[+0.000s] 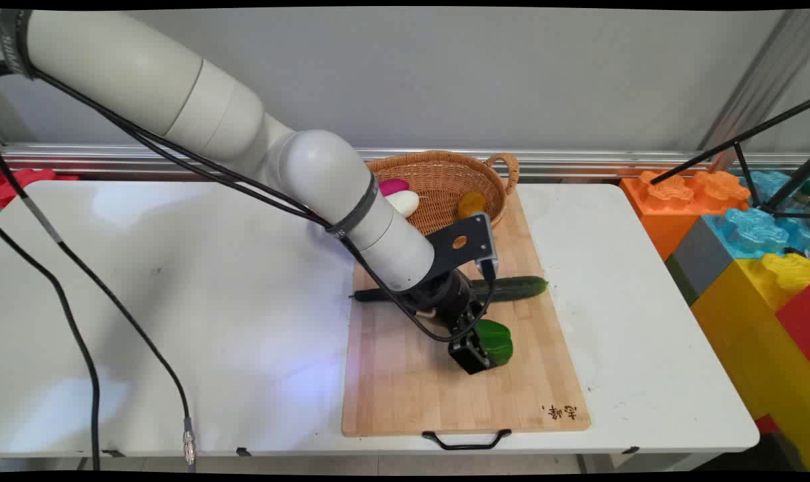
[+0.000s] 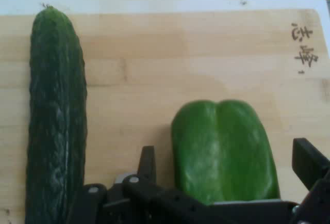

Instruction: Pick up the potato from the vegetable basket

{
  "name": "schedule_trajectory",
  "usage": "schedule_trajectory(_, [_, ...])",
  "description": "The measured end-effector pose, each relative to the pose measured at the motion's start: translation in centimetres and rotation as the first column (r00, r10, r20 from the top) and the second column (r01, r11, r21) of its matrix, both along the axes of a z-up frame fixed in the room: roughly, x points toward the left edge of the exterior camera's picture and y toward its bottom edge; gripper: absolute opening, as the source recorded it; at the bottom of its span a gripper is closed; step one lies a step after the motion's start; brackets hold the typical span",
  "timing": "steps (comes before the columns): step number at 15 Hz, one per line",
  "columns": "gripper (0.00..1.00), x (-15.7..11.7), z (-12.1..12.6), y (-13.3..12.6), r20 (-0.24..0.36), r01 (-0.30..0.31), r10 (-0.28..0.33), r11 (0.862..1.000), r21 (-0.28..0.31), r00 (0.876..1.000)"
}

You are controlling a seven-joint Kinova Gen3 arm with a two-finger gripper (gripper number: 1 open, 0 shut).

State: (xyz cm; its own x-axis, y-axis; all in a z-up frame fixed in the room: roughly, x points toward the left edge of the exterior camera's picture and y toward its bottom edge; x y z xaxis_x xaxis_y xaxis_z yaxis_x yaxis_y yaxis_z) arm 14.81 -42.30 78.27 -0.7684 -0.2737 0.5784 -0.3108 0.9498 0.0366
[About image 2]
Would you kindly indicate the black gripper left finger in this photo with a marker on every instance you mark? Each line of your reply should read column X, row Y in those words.
column 154, row 198

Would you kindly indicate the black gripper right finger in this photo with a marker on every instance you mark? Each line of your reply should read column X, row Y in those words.
column 309, row 159

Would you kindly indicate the green bell pepper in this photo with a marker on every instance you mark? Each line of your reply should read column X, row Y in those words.
column 224, row 151

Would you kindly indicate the dark green cucumber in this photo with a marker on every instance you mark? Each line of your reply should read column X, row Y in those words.
column 56, row 120

